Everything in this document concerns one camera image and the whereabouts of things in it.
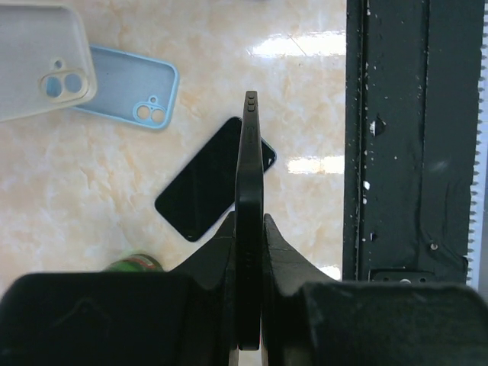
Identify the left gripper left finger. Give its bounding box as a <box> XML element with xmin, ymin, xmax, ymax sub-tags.
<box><xmin>1</xmin><ymin>214</ymin><xmax>239</xmax><ymax>365</ymax></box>

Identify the bare black phone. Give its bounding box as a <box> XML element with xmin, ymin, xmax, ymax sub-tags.
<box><xmin>155</xmin><ymin>117</ymin><xmax>276</xmax><ymax>242</ymax></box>

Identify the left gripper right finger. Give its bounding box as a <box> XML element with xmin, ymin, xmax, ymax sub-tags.
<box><xmin>262</xmin><ymin>215</ymin><xmax>487</xmax><ymax>365</ymax></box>

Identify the white slotted cable duct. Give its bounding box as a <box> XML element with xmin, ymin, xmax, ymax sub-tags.
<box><xmin>466</xmin><ymin>25</ymin><xmax>487</xmax><ymax>290</ymax></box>

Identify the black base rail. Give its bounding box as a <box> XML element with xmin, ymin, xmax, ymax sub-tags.
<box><xmin>342</xmin><ymin>1</ymin><xmax>487</xmax><ymax>284</ymax></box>

